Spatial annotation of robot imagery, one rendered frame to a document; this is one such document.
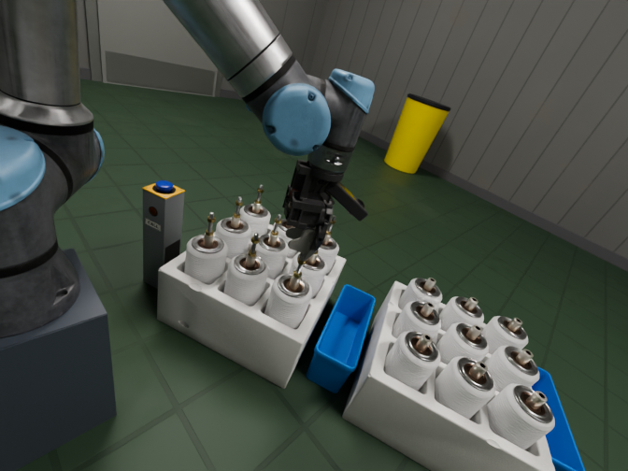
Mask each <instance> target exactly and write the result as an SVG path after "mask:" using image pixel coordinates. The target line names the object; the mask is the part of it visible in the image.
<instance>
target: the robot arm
mask: <svg viewBox="0 0 628 471"><path fill-rule="evenodd" d="M163 1H164V3H165V4H166V5H167V6H168V8H169V9H170V10H171V11H172V13H173V14H174V15H175V16H176V18H177V19H178V20H179V21H180V23H181V24H182V25H183V26H184V28H185V29H186V30H187V31H188V33H189V34H190V35H191V36H192V38H193V39H194V40H195V42H196V43H197V44H198V45H199V46H200V48H201V49H202V50H203V51H204V53H205V54H206V55H207V57H208V58H209V59H210V60H211V62H212V63H213V64H214V65H216V67H217V68H218V69H219V70H220V72H221V73H222V74H223V76H224V77H225V78H226V79H227V81H228V82H229V83H230V84H231V85H232V87H233V88H234V89H235V91H236V92H237V93H238V94H239V96H240V97H241V98H242V99H243V101H244V102H245V103H246V108H247V110H248V111H249V112H252V113H254V115H255V116H256V117H257V118H258V120H259V121H260V122H261V123H262V125H263V128H264V132H265V134H266V136H267V138H268V139H269V140H270V142H271V143H272V144H273V145H274V147H276V148H277V149H278V150H280V151H281V152H283V153H285V154H288V155H291V156H303V155H307V161H304V160H299V159H297V162H296V166H295V169H294V172H293V178H292V182H291V184H289V185H288V188H287V192H286V195H285V199H284V202H283V206H282V207H284V215H285V219H286V220H287V225H290V226H295V227H292V228H289V229H287V230H286V233H285V235H286V236H287V237H288V238H290V239H291V240H290V241H289V243H288V247H289V248H290V249H291V250H296V251H299V252H301V254H300V257H301V255H302V254H303V253H304V254H303V257H302V261H303V262H304V261H306V260H307V259H308V258H309V257H310V256H312V255H313V254H314V253H315V252H316V250H318V249H319V247H320V246H321V244H322V242H323V240H324V238H325V236H326V232H327V229H328V226H329V224H330V221H331V219H332V215H333V204H334V203H335V202H334V200H333V198H332V196H333V197H334V199H335V200H336V201H337V202H338V203H339V204H341V205H342V206H343V207H344V208H345V209H346V210H347V211H348V213H349V214H350V215H351V216H353V217H355V218H356V219H357V220H358V221H361V220H363V219H364V218H365V217H366V216H367V215H368V213H367V211H366V210H365V208H364V202H363V201H362V200H360V199H358V198H356V197H355V196H354V195H353V194H352V193H351V192H350V191H349V190H348V189H347V188H346V187H345V186H344V185H343V184H342V183H341V182H340V181H341V180H342V178H343V176H344V173H345V172H346V171H347V168H348V166H349V163H350V158H351V156H352V153H353V151H354V148H355V145H356V143H357V140H358V137H359V134H360V133H361V130H362V127H363V124H364V120H365V117H366V115H368V112H369V111H368V110H369V108H370V105H371V102H372V99H373V94H374V91H375V85H374V83H373V82H372V81H371V80H369V79H367V78H363V77H360V76H358V75H355V74H352V73H350V72H347V71H344V70H340V69H334V70H333V71H332V73H331V76H330V77H329V78H328V80H327V79H322V78H316V77H313V76H310V75H308V74H306V73H305V71H304V70H303V68H302V67H301V65H300V64H299V63H298V62H297V60H296V59H295V57H294V56H293V53H292V51H291V50H290V48H289V46H288V45H287V43H286V42H285V40H284V39H283V37H282V36H281V34H280V32H279V31H278V29H277V27H276V26H275V24H274V23H273V22H272V20H271V19H270V17H269V16H268V14H267V13H266V11H265V9H264V7H263V6H262V4H261V3H260V1H259V0H163ZM104 157H105V148H104V143H103V140H102V138H101V136H100V135H99V133H98V132H97V131H95V129H94V128H93V114H92V112H91V111H90V110H89V109H88V108H86V107H85V106H84V105H83V104H82V103H81V102H80V79H79V28H78V2H77V0H0V338H4V337H9V336H14V335H20V334H23V333H26V332H29V331H32V330H35V329H36V328H39V327H41V326H43V325H45V324H47V323H49V322H51V321H53V320H55V319H57V318H58V317H60V316H61V315H62V314H64V313H65V312H66V311H67V310H68V309H69V308H71V306H72V305H73V304H74V303H75V301H76V300H77V298H78V296H79V290H80V285H79V274H78V272H77V270H76V268H75V267H74V266H73V265H72V264H71V262H70V261H69V260H68V258H67V257H66V256H65V254H64V253H63V251H62V250H61V249H60V247H59V246H58V241H57V235H56V231H55V225H54V220H53V216H54V213H55V211H56V210H57V209H59V208H60V207H61V206H62V205H63V204H64V203H65V202H66V201H67V200H68V199H69V198H70V197H71V196H72V195H73V194H74V193H75V192H76V191H78V190H79V189H80V188H81V187H82V186H83V185H84V184H86V183H88V182H89V181H90V180H91V179H93V178H94V176H95V175H96V174H97V172H98V171H99V169H100V167H101V165H102V163H103V161H104ZM288 193H289V194H288ZM331 195H332V196H331Z"/></svg>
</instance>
